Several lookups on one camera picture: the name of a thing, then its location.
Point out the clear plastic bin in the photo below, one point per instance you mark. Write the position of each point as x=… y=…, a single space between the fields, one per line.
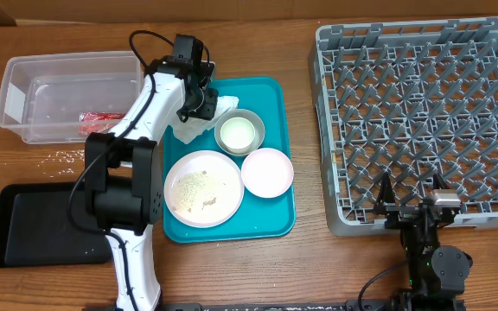
x=42 y=96

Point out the scattered rice grains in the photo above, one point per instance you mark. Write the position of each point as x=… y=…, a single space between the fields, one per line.
x=62 y=164

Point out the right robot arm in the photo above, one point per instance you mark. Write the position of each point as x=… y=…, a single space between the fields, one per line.
x=437 y=273

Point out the cardboard backdrop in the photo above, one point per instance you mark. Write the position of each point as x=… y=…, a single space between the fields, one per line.
x=124 y=11

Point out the black tray bin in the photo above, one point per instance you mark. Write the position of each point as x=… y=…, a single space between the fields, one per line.
x=35 y=230

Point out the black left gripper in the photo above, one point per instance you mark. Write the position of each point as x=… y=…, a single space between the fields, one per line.
x=208 y=109

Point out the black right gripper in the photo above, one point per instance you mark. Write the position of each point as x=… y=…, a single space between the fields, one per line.
x=397 y=219

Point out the grey bowl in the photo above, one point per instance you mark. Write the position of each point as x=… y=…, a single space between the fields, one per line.
x=253 y=118

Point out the white plate with crumbs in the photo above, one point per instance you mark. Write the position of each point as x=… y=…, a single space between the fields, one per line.
x=203 y=189

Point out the white napkin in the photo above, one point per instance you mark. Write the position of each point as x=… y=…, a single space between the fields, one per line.
x=194 y=127

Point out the red snack wrapper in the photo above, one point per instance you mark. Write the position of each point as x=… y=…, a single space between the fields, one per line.
x=99 y=122

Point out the pink small bowl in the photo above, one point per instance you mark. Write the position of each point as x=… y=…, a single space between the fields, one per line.
x=267 y=173

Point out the white cup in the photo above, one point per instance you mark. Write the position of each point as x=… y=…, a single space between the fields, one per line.
x=237 y=134

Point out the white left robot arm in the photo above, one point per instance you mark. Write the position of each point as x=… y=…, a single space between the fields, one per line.
x=122 y=178

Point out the grey dishwasher rack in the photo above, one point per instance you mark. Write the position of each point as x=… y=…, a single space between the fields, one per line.
x=412 y=100

